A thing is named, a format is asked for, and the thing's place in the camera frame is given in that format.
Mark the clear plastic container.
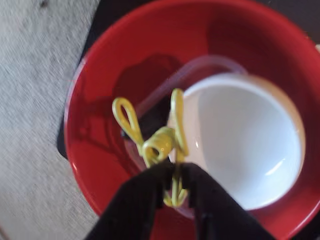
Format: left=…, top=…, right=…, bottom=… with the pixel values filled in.
left=122, top=54, right=249, bottom=220

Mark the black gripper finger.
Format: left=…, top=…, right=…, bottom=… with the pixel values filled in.
left=83, top=159, right=176, bottom=240
left=181, top=162, right=277, bottom=240

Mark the red bowl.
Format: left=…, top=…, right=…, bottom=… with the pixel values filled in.
left=63, top=0, right=320, bottom=240

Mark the yellow wire clip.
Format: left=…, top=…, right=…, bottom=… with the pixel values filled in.
left=111, top=87, right=190, bottom=208

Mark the small white bowl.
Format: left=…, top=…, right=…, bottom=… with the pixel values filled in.
left=166, top=72, right=307, bottom=211

